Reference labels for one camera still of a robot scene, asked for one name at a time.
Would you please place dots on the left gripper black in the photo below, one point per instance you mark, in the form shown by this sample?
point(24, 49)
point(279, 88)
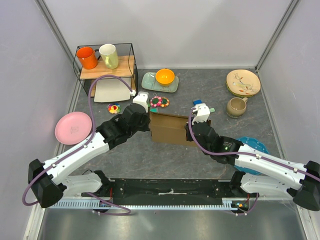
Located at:
point(146, 117)

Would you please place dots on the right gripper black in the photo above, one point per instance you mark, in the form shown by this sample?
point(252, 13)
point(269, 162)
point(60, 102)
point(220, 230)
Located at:
point(188, 137)

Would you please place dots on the brown cardboard box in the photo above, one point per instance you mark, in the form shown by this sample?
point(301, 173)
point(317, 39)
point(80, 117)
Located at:
point(174, 129)

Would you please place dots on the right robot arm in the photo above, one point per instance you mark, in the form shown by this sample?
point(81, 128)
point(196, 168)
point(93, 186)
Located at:
point(299, 181)

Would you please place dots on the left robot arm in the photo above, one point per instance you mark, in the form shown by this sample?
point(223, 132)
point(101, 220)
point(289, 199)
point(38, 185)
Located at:
point(48, 180)

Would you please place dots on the blue small box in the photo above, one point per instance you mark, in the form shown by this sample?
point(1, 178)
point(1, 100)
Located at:
point(197, 101)

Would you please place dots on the teal square sponge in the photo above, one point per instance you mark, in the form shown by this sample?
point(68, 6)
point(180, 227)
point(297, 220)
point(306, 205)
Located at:
point(154, 110)

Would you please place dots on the green double flower toy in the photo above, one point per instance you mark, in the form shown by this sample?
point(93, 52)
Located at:
point(158, 101)

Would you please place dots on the rainbow flower toy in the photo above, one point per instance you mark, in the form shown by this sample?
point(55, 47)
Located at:
point(114, 108)

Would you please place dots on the pale green tray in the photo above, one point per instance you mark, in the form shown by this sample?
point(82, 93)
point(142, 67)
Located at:
point(149, 82)

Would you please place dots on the brown ceramic cup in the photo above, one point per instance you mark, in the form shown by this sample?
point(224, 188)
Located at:
point(236, 107)

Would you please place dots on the orange bowl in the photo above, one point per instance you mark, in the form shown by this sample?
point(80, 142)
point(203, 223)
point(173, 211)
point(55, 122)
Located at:
point(165, 76)

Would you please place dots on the blue polka dot plate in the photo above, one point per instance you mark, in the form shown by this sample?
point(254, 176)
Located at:
point(253, 143)

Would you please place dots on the beige floral plate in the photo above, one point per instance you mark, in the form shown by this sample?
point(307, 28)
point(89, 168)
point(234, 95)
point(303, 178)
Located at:
point(243, 83)

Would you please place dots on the pink plate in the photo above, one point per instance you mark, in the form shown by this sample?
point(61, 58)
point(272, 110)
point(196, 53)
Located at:
point(73, 128)

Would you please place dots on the pale green mug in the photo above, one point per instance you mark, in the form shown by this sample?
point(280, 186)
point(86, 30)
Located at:
point(108, 53)

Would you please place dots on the orange mug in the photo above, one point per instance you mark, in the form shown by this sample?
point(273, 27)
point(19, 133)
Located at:
point(87, 57)

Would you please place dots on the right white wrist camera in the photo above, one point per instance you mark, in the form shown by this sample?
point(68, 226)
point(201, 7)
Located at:
point(201, 113)

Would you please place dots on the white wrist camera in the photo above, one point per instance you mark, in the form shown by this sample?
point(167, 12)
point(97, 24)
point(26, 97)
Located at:
point(201, 113)
point(142, 98)

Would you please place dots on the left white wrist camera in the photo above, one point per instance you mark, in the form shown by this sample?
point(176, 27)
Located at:
point(142, 98)

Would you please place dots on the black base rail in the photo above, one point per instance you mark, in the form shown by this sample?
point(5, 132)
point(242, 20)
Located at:
point(167, 192)

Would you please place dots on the black wire wooden shelf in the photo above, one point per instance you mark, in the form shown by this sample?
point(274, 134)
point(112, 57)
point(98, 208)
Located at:
point(127, 67)

